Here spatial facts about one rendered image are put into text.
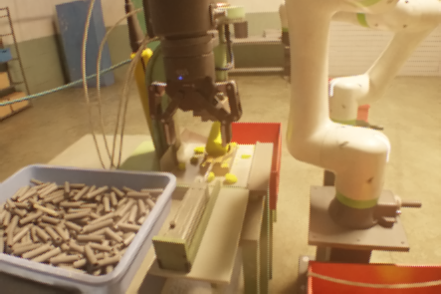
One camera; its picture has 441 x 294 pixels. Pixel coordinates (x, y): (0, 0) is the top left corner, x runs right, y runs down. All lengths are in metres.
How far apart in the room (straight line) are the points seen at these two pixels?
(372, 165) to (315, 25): 0.36
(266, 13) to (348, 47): 1.76
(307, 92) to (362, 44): 5.67
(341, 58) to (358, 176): 5.67
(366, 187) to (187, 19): 0.60
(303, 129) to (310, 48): 0.21
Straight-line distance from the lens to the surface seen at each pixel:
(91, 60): 7.19
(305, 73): 0.78
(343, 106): 1.30
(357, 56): 6.46
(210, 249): 0.69
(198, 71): 0.43
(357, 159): 0.77
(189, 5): 0.41
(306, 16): 0.75
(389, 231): 0.90
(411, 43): 1.26
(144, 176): 0.91
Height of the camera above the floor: 1.49
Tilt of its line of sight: 23 degrees down
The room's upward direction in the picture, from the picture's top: 5 degrees counter-clockwise
